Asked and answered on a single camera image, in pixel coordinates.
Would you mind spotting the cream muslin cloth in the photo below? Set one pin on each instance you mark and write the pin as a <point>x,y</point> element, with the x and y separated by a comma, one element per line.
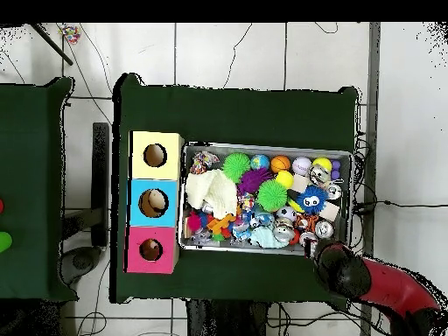
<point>210,192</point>

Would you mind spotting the green spiky ball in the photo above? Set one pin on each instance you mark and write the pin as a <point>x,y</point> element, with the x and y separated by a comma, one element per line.
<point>236,167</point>
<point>271,195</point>

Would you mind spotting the tiger striped plush toy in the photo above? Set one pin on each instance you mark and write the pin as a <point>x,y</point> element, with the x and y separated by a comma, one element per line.
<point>306,222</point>

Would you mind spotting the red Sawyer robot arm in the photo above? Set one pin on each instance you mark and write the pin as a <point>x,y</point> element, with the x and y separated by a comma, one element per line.
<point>385,287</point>

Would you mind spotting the shallow clear mesh bin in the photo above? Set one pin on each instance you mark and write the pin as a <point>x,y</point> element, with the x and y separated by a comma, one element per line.
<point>203,245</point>

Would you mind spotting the wooden box with three holes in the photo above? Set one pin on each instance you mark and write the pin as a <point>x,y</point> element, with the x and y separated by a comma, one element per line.
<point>155,185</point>

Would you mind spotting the purple spiky ball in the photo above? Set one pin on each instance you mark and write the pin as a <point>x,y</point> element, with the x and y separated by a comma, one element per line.
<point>252,180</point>

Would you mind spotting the blue globe ball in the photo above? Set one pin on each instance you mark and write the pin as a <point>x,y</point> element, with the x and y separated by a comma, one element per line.
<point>260,162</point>

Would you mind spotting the orange basketball toy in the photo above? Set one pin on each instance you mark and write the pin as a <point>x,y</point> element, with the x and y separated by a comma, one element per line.
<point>280,163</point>

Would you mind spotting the yellow tennis ball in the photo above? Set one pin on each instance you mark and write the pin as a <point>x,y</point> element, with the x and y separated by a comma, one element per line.
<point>285,179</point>

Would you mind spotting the white baseball toy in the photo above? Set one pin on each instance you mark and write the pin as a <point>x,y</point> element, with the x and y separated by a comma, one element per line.
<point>302,166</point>

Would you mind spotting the blue fuzzy monster toy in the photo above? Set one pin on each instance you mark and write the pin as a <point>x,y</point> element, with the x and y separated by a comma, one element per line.
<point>312,199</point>

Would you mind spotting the black power adapter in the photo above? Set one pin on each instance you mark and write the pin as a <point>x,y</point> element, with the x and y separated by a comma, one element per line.
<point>364,207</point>

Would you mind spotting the side table with green cloth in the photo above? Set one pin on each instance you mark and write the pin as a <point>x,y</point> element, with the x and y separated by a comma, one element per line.
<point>31,189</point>

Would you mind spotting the small colourful object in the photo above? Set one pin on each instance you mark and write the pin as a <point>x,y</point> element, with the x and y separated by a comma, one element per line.
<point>68,33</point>

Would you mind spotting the black rod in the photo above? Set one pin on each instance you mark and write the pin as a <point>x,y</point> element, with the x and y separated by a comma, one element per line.
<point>50,43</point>

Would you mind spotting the small green object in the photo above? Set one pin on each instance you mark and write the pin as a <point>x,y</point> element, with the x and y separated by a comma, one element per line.
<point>3,241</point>

